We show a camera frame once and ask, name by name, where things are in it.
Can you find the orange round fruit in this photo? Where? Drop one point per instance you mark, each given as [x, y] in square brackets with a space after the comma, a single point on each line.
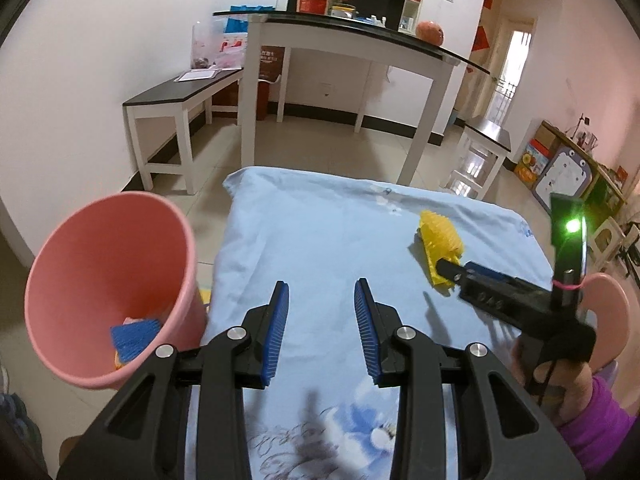
[430, 33]

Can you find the colourful cardboard box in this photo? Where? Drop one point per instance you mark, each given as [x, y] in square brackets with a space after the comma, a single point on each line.
[535, 157]

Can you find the yellow rimmed can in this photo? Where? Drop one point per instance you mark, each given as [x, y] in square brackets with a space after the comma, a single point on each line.
[343, 10]

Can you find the pink rounded bed frame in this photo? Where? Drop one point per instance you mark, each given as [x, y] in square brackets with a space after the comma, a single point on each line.
[607, 320]

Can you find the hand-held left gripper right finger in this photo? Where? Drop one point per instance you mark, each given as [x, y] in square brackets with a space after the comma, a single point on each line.
[365, 330]

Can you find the small white chair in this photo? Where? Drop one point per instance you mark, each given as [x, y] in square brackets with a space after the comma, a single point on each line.
[607, 240]

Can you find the red round tin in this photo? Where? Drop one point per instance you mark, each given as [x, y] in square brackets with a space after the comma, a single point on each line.
[311, 4]

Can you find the light blue printed bedsheet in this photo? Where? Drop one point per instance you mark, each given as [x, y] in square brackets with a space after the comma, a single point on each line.
[325, 240]

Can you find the white bench with dark top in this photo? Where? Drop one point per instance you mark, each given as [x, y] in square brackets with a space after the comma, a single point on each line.
[165, 102]

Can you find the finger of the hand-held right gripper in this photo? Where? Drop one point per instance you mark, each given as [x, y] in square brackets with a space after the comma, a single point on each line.
[480, 295]
[492, 275]

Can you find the red wall decorations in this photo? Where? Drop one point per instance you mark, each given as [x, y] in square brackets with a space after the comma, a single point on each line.
[481, 35]

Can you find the white paper sheet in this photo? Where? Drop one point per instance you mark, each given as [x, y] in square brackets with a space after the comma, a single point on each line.
[197, 74]

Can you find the person's right hand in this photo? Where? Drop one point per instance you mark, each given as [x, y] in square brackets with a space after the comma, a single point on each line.
[570, 390]

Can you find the white cartoon drawing board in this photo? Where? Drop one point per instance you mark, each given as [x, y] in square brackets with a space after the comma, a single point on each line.
[565, 177]

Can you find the yellow foam fruit net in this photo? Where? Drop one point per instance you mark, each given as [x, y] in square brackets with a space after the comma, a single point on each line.
[437, 245]

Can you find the pink plastic bucket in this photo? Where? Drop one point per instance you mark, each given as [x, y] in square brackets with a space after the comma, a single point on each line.
[100, 270]

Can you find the white stool with dark top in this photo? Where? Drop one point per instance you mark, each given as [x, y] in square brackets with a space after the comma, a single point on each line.
[487, 135]

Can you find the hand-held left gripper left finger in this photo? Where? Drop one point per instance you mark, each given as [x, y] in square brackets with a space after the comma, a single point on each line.
[274, 335]

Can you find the low wooden shelf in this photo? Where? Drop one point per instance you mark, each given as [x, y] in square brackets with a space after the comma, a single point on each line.
[602, 170]

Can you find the clear plastic storage box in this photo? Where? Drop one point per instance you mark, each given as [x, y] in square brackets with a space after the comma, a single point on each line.
[215, 42]

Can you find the blue box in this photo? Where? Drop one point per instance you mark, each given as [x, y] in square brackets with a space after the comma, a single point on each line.
[240, 22]

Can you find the blue foam fruit net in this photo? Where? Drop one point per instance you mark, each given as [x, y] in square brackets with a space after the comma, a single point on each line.
[135, 340]

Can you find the dark red box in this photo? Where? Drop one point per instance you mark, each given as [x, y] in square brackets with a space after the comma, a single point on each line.
[270, 80]

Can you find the white table with black top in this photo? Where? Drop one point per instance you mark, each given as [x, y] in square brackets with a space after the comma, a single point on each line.
[350, 42]

